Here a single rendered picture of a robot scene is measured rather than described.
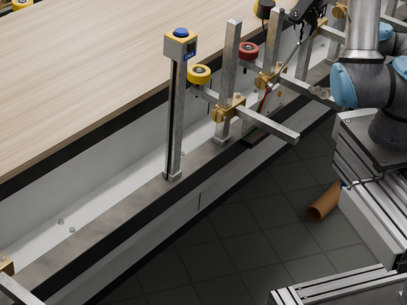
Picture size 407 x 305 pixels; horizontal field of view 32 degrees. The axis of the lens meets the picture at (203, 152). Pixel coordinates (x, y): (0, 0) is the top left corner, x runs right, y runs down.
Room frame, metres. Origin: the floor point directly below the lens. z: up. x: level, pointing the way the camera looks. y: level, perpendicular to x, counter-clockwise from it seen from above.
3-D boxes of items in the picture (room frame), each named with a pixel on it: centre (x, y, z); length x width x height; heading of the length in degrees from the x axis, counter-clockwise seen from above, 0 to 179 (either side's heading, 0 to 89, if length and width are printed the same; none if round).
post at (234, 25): (2.00, -0.06, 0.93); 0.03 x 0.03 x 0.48; 55
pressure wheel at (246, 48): (2.30, -0.12, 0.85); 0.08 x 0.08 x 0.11
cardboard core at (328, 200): (2.52, -0.60, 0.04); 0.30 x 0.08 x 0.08; 145
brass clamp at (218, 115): (2.01, -0.07, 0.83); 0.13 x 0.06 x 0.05; 145
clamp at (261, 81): (2.22, -0.21, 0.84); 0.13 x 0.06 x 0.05; 145
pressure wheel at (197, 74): (2.11, 0.04, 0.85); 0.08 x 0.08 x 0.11
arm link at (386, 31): (2.03, -0.51, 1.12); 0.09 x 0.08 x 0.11; 85
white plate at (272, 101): (2.16, -0.20, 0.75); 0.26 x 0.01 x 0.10; 145
